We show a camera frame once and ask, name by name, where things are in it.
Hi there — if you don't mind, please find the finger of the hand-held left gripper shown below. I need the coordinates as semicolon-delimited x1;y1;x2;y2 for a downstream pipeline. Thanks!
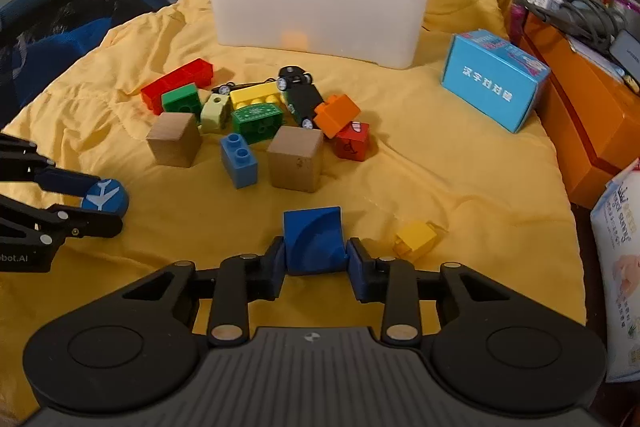
0;133;102;201
0;194;124;254

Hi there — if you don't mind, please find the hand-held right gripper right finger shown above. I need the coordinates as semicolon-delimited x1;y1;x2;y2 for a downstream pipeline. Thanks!
346;237;506;343

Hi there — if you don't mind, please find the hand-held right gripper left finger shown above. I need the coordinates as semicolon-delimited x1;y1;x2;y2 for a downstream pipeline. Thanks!
122;237;287;348

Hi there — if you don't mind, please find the blue round airplane disc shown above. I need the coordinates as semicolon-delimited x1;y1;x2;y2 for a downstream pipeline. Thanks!
81;179;130;214

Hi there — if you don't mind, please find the blue curved block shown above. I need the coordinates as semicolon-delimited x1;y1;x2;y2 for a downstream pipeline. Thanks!
283;207;348;277

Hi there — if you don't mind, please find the orange building brick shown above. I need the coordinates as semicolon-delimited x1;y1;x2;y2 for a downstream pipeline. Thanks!
314;93;362;139

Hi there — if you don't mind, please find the small yellow building brick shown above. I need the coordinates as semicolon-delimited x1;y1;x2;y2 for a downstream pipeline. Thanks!
392;222;446;264

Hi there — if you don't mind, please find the yellow blanket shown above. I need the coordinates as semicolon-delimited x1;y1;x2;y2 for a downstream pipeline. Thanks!
0;0;588;427

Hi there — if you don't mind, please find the wooden cube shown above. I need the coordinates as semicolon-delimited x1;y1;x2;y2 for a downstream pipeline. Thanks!
266;126;324;194
146;112;203;168

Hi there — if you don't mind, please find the small blue two-stud brick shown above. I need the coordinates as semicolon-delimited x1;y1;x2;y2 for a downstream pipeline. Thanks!
221;133;259;190

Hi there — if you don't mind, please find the red printed building brick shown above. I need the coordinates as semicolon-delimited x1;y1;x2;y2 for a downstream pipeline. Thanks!
332;122;371;161

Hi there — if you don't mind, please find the plain green building brick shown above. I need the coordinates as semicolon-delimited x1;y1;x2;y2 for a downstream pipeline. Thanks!
161;84;202;115

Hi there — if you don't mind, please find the green printed building brick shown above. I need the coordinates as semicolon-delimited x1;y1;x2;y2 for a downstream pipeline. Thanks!
231;103;284;145

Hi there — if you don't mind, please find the long red building brick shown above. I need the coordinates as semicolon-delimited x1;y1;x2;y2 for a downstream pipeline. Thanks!
141;58;214;115

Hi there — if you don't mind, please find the dark blue bag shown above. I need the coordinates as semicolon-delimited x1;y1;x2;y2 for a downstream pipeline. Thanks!
0;0;171;128

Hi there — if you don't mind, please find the pale green building brick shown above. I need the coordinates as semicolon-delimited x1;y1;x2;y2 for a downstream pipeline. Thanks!
200;94;233;132

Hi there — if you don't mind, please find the dark green toy car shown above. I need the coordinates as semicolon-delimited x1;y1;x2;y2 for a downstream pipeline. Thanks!
277;66;326;129

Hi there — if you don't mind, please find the long yellow building brick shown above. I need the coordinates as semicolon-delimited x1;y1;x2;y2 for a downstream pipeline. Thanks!
229;82;284;110

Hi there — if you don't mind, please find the light blue card box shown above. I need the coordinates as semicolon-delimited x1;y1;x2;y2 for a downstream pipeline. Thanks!
440;29;551;134

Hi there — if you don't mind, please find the white wet wipes packet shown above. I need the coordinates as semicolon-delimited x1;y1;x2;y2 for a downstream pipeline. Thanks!
590;157;640;383

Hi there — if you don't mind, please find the orange storage box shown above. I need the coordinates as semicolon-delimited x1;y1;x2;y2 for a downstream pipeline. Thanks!
520;14;640;210

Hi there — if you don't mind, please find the grey cable bundle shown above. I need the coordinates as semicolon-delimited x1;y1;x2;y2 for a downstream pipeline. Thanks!
507;0;628;50

